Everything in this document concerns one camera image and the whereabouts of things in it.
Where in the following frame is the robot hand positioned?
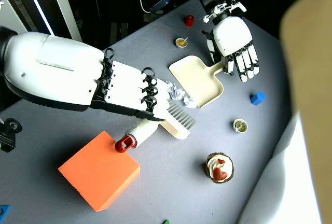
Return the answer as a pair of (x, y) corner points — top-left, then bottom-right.
(4, 31), (172, 121)
(201, 15), (260, 83)

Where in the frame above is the cream plastic dustpan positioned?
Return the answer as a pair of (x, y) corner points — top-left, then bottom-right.
(168, 54), (225, 109)

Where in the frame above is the cream brush with red handle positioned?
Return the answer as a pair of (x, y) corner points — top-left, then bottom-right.
(114, 101), (197, 153)

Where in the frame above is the small bowl of yellow food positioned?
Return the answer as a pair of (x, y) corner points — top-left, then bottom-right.
(175, 37), (189, 49)

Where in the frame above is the blue toy block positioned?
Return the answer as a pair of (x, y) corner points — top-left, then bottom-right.
(250, 91), (267, 106)

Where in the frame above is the grey adapter with blue tip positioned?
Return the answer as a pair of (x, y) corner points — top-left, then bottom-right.
(149, 0), (173, 14)

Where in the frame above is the tan blurred board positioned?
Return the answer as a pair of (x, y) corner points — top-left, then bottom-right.
(279, 0), (332, 224)

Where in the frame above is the black chair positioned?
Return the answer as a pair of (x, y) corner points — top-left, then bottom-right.
(92, 0), (147, 46)

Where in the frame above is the small blue-white bowl with spoon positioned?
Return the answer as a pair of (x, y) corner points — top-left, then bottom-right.
(232, 118), (248, 133)

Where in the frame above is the toy cupcake with red hearts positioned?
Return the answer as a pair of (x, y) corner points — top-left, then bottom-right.
(204, 152), (235, 184)

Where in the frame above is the blue toy piece with hole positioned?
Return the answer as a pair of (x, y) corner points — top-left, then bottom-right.
(0, 204), (12, 224)

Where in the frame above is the white backdrop sheet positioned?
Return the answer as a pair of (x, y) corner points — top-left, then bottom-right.
(238, 111), (324, 224)

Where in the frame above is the grey table cloth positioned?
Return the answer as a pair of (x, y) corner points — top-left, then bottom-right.
(0, 0), (299, 224)

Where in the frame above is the white cabinet frame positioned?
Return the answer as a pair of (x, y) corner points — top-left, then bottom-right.
(0, 0), (83, 43)

